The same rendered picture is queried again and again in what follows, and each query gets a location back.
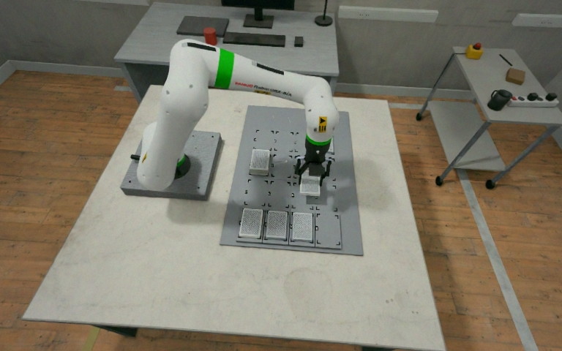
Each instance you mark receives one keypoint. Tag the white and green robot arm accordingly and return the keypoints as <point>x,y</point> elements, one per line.
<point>185,99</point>

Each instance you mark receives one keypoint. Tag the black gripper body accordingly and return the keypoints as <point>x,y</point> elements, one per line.
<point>314,158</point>

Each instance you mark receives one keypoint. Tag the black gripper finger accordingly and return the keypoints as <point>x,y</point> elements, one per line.
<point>300,171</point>
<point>326,174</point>

